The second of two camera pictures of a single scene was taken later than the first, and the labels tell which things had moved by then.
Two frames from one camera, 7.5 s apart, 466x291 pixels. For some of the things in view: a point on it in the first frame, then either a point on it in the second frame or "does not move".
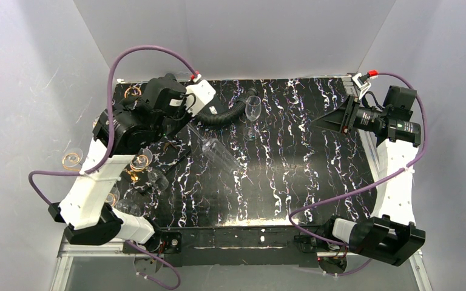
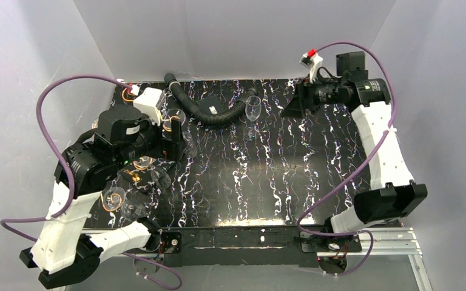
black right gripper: (349, 119) → (302, 96)
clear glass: (142, 160) does not move
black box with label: (215, 107) does not move
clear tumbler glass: (216, 150) → (190, 151)
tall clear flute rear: (253, 106) does not move
